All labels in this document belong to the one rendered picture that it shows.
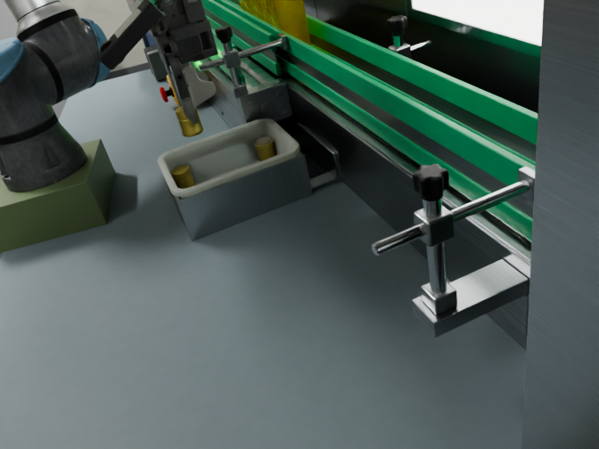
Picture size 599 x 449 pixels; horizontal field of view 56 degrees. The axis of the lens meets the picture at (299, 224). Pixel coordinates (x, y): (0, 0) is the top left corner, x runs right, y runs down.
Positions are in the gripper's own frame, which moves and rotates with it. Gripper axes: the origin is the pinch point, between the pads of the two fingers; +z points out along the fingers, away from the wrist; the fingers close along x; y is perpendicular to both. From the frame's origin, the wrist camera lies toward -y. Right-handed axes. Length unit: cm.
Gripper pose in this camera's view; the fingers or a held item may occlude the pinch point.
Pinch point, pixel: (186, 113)
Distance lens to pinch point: 96.5
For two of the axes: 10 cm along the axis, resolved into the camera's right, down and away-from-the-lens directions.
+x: -3.6, -4.7, 8.1
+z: 1.9, 8.1, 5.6
